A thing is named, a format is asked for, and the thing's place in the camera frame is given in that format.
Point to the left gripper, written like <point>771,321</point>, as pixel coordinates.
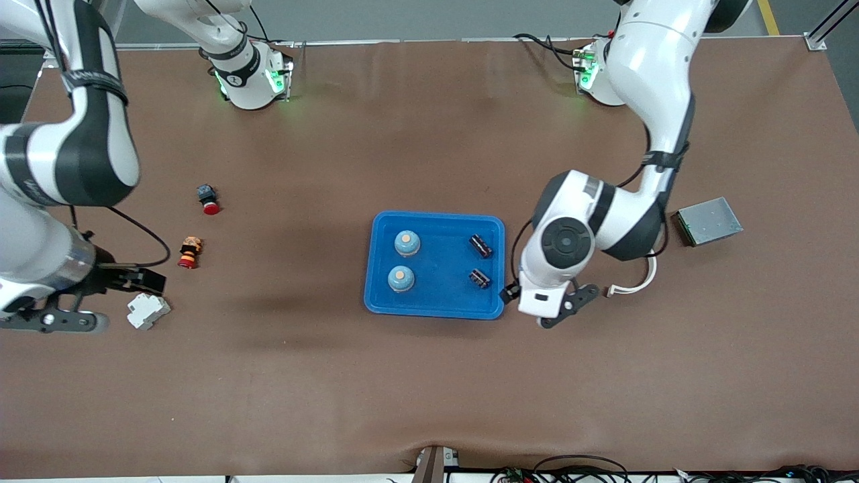
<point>510,292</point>

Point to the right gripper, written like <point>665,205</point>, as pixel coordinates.
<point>109,276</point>

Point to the dark electrolytic capacitor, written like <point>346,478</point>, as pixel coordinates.
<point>480,278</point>
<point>480,246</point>

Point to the blue dome bell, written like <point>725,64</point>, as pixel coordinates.
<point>400,280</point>
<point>407,243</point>

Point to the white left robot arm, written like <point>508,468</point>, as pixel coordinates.
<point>644,67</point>

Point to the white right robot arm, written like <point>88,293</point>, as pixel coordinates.
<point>67,154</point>

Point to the blue plastic tray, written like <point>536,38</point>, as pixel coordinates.
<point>436,295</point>

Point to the white circuit breaker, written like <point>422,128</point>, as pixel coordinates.
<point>147,312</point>

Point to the red emergency stop yellow body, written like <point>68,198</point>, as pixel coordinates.
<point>189,253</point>

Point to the red push button black body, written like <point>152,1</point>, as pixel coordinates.
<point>208,198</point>

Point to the brown table mat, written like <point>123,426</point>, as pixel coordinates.
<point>429,376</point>

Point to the white curved plastic piece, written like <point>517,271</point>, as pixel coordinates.
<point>637,288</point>

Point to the grey metal box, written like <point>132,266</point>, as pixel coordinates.
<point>708,221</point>

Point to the metal table edge bracket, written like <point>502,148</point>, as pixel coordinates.
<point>433,466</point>

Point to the aluminium frame profile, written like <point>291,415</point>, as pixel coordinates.
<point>815,41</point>

